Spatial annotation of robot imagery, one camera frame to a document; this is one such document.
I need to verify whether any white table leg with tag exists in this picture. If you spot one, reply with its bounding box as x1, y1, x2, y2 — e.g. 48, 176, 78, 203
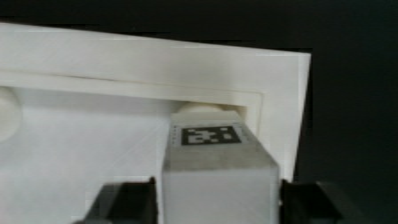
162, 103, 279, 224

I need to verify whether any white square table top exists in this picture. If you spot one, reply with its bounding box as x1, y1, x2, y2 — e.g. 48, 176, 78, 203
0, 22, 311, 224

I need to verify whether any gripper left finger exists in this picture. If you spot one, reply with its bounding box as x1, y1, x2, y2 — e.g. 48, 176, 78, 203
73, 177, 158, 224

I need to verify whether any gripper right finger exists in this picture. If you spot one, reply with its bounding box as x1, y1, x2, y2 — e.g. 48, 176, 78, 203
279, 181, 368, 224

